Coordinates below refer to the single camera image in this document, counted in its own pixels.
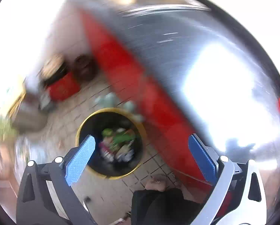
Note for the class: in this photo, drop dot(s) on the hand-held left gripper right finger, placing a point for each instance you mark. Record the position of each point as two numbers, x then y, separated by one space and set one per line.
202 159

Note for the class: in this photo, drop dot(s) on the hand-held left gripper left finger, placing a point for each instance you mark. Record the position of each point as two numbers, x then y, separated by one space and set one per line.
80 161

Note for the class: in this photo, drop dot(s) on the yellow-rimmed trash bin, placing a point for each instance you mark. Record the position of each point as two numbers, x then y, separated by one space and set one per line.
88 126

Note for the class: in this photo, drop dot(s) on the green paper carton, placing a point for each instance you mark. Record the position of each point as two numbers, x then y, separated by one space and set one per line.
117 137

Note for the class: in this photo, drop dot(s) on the person's foot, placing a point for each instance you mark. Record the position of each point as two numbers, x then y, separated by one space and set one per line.
156 184

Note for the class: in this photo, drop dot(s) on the person's leg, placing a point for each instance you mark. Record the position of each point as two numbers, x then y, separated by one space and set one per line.
163 207

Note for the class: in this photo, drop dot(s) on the red bucket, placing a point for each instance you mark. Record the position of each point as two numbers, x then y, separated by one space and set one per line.
63 88

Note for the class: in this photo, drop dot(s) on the brown pot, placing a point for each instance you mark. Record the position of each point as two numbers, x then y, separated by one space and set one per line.
84 68

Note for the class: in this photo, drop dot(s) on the red cabinet front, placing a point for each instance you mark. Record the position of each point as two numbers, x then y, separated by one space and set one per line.
135 82

